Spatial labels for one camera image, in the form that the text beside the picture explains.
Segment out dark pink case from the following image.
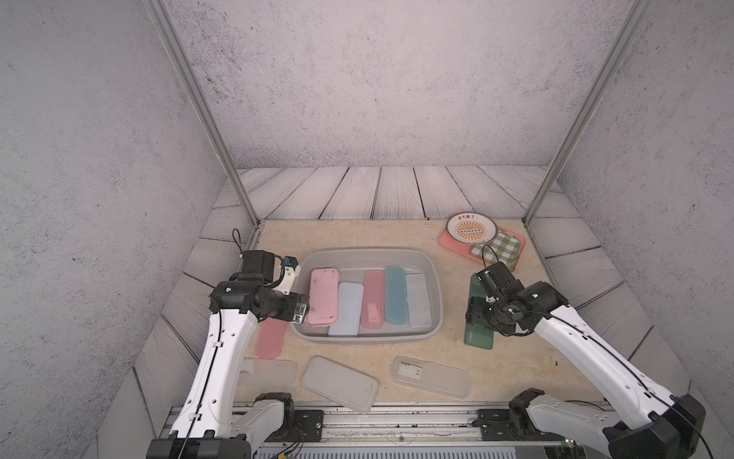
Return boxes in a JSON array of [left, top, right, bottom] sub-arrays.
[[255, 319, 288, 360]]

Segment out dark green pencil case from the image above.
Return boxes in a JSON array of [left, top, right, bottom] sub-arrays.
[[464, 275, 494, 350]]

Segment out pale pink pencil case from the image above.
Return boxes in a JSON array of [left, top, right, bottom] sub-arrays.
[[305, 268, 340, 327]]

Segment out light blue pencil case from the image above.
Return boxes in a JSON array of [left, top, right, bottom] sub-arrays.
[[328, 282, 364, 338]]

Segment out grey plastic storage box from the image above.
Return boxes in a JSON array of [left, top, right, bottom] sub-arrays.
[[292, 248, 443, 344]]

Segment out clear case with label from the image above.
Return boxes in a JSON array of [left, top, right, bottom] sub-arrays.
[[392, 356, 471, 400]]

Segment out grey pencil case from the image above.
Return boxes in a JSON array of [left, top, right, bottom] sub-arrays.
[[301, 357, 378, 414]]

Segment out translucent pink pencil case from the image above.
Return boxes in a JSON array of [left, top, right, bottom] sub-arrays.
[[361, 270, 385, 330]]

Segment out teal pencil case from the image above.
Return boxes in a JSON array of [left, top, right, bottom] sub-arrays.
[[385, 266, 408, 325]]

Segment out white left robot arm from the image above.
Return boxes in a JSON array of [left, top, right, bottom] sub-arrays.
[[146, 268, 309, 458]]

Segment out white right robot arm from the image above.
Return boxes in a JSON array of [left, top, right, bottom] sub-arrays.
[[466, 263, 706, 458]]

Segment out green checkered cloth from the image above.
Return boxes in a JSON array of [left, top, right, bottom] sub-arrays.
[[469, 229, 524, 272]]

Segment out pink serving tray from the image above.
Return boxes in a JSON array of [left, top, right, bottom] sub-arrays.
[[438, 228, 527, 272]]

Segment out orange patterned plate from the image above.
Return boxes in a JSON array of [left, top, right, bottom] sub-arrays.
[[447, 212, 498, 246]]

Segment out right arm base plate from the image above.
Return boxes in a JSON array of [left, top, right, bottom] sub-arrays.
[[471, 409, 564, 442]]

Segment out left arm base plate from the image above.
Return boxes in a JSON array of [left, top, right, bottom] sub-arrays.
[[267, 409, 324, 444]]

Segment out aluminium front rail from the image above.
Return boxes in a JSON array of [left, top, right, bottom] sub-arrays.
[[150, 404, 658, 459]]

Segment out aluminium frame post left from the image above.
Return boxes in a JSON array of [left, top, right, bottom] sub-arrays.
[[143, 0, 260, 229]]

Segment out aluminium frame post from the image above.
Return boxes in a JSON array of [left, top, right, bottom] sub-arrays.
[[143, 0, 260, 229], [522, 0, 655, 228]]

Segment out aluminium frame post right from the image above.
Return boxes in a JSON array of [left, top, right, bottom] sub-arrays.
[[522, 0, 655, 228]]

